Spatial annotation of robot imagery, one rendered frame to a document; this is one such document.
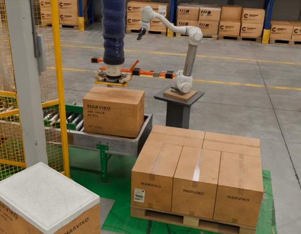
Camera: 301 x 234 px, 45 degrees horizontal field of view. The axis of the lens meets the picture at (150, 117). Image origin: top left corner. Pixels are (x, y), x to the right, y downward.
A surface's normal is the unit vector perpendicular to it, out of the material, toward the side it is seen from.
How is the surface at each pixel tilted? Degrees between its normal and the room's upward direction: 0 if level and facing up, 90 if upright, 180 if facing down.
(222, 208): 90
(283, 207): 0
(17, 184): 0
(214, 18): 89
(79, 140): 90
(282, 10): 90
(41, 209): 0
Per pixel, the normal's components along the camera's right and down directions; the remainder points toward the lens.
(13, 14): -0.22, 0.41
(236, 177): 0.04, -0.90
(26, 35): 0.97, 0.13
